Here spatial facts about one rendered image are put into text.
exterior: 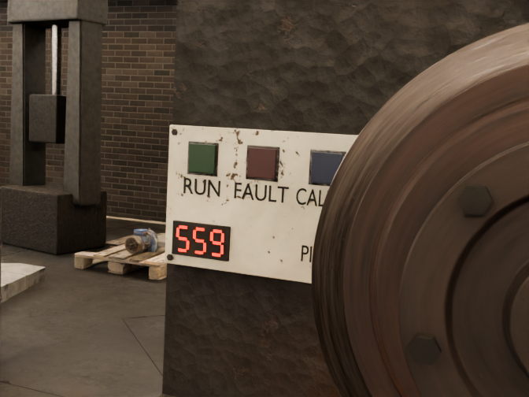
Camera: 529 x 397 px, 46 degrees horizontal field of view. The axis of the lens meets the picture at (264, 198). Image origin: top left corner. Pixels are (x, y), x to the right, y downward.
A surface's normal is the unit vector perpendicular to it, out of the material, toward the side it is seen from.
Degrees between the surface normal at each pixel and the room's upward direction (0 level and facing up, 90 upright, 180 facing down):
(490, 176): 90
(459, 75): 90
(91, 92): 89
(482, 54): 90
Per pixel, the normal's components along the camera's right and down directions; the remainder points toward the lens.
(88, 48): 0.86, 0.08
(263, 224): -0.35, 0.09
